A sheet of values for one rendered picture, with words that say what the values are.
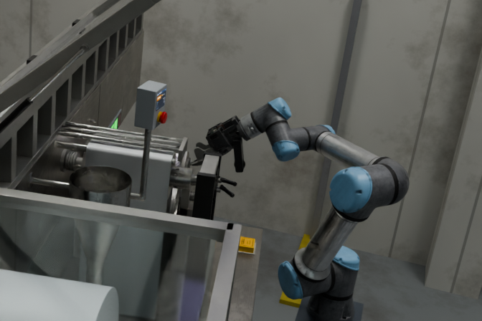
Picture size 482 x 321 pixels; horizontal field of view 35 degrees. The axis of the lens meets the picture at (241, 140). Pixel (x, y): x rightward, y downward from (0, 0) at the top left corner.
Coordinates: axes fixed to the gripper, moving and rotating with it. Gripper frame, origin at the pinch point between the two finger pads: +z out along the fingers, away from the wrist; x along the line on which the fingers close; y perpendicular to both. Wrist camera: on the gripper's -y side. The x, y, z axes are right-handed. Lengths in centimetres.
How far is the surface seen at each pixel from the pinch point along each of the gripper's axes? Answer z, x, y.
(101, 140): 7.3, 32.7, 29.1
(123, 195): -9, 76, 24
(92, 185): 0, 67, 28
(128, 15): -38, 90, 58
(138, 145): -0.9, 32.8, 22.5
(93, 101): 19.6, -7.0, 33.9
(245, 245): 7.2, -12.7, -39.3
